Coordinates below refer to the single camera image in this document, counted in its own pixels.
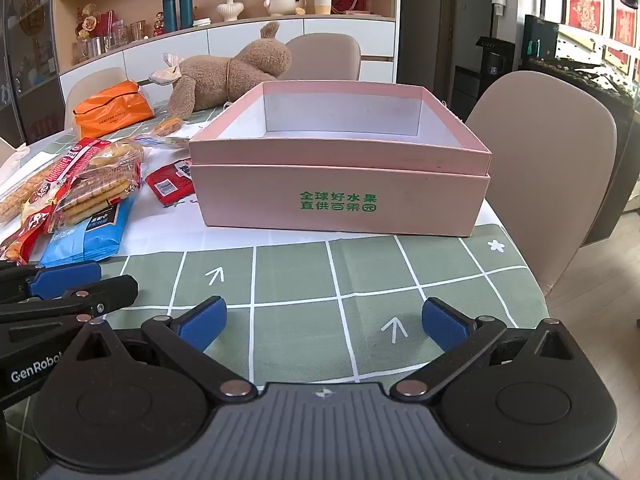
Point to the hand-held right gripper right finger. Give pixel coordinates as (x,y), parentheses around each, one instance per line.
(444,322)

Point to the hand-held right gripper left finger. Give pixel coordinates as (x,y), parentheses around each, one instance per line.
(206,321)

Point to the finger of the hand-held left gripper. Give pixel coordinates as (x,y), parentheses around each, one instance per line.
(107,294)
(65,278)

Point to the red roast duck packet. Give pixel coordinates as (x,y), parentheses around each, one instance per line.
(32,225)

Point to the clear biscuit packet red label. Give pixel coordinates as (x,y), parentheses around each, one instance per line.
(95,185)

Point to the small red snack packet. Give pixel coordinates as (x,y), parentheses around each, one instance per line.
(167,182)

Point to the pink cardboard box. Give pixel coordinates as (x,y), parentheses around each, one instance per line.
(350,200)

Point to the blue snack packet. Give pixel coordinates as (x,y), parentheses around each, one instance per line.
(80,240)

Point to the long sesame stick packet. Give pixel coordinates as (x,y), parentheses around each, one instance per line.
(20,195)

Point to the green checked tablecloth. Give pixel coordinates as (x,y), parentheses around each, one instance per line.
(300,280)

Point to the white cardboard carton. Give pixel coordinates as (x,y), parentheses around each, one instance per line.
(11,160)

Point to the orange plastic bag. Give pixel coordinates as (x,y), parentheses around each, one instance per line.
(110,110)

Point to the beige chair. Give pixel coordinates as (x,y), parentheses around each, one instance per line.
(540,160)
(325,55)
(95,85)

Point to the glass display cabinet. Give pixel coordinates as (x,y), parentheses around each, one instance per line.
(27,60)

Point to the drinking glass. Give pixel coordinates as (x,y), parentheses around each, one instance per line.
(96,47)
(117,35)
(138,30)

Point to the brown plush toy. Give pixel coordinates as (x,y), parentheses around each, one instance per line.
(215,80)

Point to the gold flower ornament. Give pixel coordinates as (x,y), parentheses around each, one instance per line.
(87,22)

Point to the black water dispenser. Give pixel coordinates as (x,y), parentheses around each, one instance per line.
(494,70)

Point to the small red doll figurine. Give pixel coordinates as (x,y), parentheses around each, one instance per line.
(159,24)

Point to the teal bottle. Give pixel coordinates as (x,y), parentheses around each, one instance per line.
(186,9)
(169,12)

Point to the white wooden sideboard shelf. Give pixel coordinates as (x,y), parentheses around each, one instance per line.
(260,35)

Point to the white vase with flowers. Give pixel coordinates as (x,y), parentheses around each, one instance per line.
(230,9)

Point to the white wall device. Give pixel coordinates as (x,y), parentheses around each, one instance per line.
(498,2)

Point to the red framed wall pictures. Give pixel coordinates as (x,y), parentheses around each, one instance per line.
(622,20)

